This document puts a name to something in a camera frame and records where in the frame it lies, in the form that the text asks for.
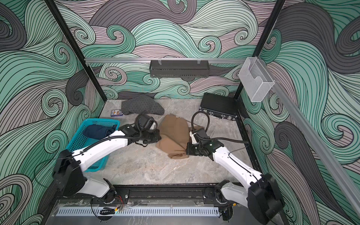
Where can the tan brown skirt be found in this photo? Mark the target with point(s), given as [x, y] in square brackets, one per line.
[174, 132]

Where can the aluminium back rail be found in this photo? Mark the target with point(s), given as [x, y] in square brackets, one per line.
[148, 60]

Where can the white slotted cable duct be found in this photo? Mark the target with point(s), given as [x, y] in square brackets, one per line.
[140, 211]

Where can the clear plastic wall bin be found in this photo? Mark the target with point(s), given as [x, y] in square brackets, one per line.
[256, 79]

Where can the blue denim skirt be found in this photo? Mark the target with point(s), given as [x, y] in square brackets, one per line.
[98, 132]

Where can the grey dotted skirt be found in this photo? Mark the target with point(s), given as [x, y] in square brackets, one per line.
[141, 105]

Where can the small playing card box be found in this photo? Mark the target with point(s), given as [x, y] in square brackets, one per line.
[116, 113]

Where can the black left corner post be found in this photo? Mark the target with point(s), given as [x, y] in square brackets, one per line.
[69, 37]

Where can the black right corner post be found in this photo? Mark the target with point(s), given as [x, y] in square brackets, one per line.
[263, 39]

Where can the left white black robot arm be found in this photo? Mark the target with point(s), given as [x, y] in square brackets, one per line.
[69, 168]

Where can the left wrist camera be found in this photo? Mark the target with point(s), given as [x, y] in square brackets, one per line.
[144, 122]

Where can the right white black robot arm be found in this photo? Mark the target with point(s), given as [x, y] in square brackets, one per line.
[246, 175]

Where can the teal plastic basket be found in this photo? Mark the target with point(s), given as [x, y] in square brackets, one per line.
[80, 141]

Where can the black corner post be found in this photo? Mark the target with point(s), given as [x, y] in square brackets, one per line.
[263, 39]
[69, 37]

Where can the black hard case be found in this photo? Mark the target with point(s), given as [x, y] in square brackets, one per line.
[219, 106]

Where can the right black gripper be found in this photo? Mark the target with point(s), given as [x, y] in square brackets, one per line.
[189, 149]

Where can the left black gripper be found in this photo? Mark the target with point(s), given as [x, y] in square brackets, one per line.
[157, 137]

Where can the black perforated wall shelf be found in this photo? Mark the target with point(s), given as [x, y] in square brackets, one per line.
[179, 69]

